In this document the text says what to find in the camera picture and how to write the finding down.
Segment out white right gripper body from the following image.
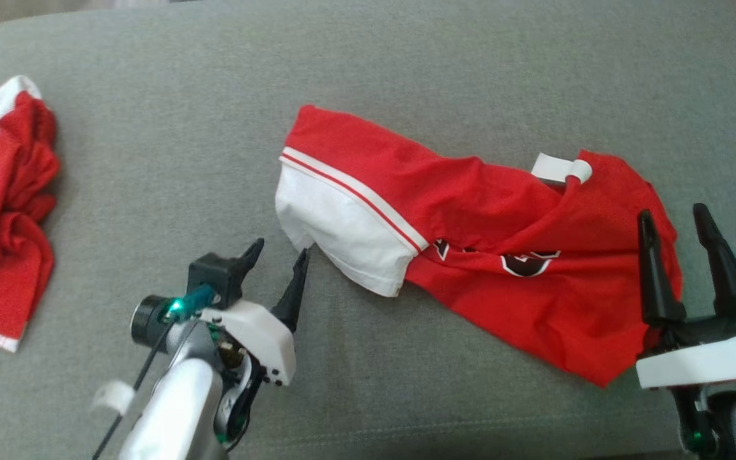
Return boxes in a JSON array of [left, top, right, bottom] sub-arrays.
[[635, 307, 736, 390]]

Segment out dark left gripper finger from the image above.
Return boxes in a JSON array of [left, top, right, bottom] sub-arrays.
[[238, 238, 265, 285], [270, 249, 310, 334]]

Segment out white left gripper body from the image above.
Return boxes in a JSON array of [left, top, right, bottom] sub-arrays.
[[130, 294, 296, 387]]

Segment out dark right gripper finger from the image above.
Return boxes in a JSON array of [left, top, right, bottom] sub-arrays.
[[693, 203, 736, 317], [638, 210, 687, 326]]

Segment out red jersey with number 23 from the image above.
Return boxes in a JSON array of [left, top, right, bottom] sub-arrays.
[[275, 104, 684, 388]]

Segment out red shorts with white stripe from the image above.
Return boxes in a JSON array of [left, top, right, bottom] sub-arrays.
[[0, 75, 61, 353]]

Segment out grey sofa seat cushion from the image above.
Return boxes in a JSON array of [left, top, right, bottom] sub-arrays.
[[0, 0, 736, 460]]

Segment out white cable strap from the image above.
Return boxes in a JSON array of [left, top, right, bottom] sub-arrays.
[[90, 380, 135, 416]]

